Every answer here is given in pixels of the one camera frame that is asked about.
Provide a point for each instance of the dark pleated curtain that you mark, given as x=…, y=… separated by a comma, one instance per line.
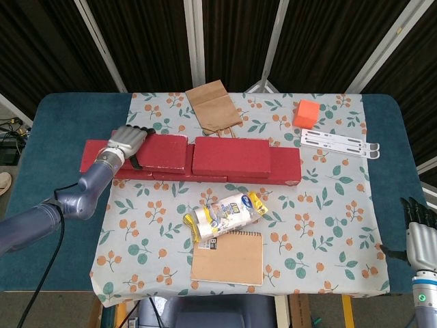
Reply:
x=150, y=41

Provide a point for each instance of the floral print tablecloth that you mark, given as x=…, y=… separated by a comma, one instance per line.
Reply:
x=293, y=235

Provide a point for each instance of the plastic pack of white rolls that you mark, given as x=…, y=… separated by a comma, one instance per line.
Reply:
x=225, y=213

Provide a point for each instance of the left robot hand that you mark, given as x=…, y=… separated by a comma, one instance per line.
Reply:
x=126, y=140

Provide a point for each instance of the grey tripod stand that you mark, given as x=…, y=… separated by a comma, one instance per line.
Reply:
x=263, y=85

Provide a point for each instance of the white partition frame post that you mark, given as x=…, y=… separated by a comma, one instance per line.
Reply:
x=102, y=48
x=194, y=41
x=379, y=48
x=278, y=37

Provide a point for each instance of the brown paper bag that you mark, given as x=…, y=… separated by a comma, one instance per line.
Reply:
x=213, y=106

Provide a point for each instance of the orange foam cube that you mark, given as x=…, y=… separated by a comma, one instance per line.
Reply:
x=305, y=114

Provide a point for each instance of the beige slipper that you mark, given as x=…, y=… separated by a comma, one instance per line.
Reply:
x=5, y=182

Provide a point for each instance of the grey-blue robot torso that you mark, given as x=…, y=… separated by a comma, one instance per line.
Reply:
x=211, y=312

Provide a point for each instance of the kraft spiral notebook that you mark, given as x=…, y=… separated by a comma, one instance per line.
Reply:
x=228, y=259

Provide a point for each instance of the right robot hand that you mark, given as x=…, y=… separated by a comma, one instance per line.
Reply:
x=423, y=242

